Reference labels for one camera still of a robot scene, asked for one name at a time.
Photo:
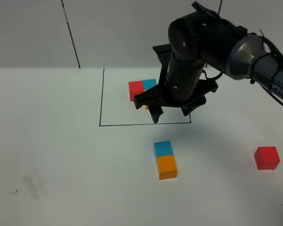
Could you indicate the template blue cube block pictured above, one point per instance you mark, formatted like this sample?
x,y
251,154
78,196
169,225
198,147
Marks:
x,y
147,84

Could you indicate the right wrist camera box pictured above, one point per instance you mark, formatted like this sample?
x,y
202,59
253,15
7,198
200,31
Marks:
x,y
163,52

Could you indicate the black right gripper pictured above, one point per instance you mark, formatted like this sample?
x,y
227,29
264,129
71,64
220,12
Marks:
x,y
161,95

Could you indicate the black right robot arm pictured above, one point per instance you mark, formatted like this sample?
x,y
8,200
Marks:
x,y
204,38

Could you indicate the loose red cube block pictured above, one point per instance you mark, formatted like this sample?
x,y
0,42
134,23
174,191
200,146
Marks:
x,y
266,158

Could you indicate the template red cube block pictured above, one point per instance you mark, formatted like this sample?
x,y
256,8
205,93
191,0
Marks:
x,y
135,88

